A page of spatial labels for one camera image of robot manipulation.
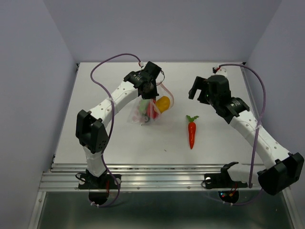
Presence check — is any yellow lemon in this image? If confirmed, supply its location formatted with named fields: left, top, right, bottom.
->
left=155, top=96, right=171, bottom=113

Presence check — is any red bell pepper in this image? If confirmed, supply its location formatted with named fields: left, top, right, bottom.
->
left=146, top=100, right=160, bottom=119

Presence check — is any clear pink-dotted zip bag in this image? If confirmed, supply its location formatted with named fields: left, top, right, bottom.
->
left=128, top=82, right=174, bottom=125

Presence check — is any dark green cucumber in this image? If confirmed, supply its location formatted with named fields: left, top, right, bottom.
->
left=142, top=116, right=156, bottom=125

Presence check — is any orange carrot with leaves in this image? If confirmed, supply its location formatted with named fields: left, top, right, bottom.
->
left=186, top=115, right=199, bottom=149

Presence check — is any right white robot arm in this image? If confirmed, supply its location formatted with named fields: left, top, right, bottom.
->
left=189, top=75, right=305, bottom=196

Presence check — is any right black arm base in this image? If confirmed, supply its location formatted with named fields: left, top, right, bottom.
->
left=201, top=162, right=248, bottom=206

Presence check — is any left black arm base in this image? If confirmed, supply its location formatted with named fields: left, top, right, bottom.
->
left=75, top=169, right=122, bottom=208

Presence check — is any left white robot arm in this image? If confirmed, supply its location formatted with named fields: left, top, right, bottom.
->
left=75, top=62, right=162, bottom=188

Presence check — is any aluminium rail frame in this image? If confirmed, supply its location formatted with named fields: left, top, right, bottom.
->
left=29, top=62, right=304, bottom=229

